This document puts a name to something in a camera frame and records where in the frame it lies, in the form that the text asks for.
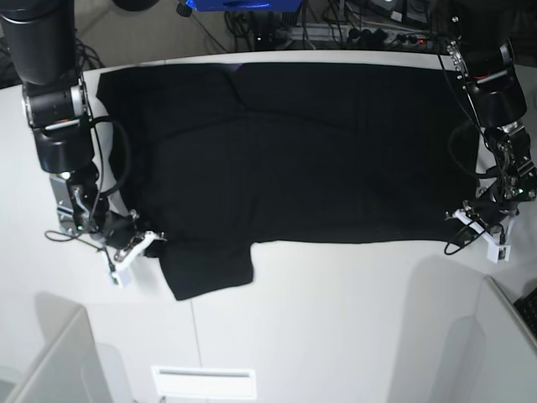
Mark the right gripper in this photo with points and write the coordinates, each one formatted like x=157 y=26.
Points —
x=129 y=235

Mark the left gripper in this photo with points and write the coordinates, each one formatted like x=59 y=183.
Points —
x=481 y=218

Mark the black T-shirt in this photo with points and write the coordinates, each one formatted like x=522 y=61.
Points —
x=227 y=156

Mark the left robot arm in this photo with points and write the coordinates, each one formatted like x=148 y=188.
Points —
x=477 y=34

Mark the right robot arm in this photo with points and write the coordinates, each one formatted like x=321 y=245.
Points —
x=41 y=38

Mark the black keyboard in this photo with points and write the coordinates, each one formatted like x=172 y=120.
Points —
x=527 y=309

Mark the white table grommet plate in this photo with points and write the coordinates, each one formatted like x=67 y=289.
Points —
x=206 y=384

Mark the white power strip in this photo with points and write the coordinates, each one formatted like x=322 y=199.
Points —
x=379 y=35

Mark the blue box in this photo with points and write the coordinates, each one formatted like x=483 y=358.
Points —
x=244 y=5

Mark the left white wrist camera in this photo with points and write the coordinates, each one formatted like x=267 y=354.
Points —
x=498 y=252

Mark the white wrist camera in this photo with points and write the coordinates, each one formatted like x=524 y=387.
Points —
x=498 y=252
x=120 y=278

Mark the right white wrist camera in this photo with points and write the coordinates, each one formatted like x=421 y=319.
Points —
x=120 y=278

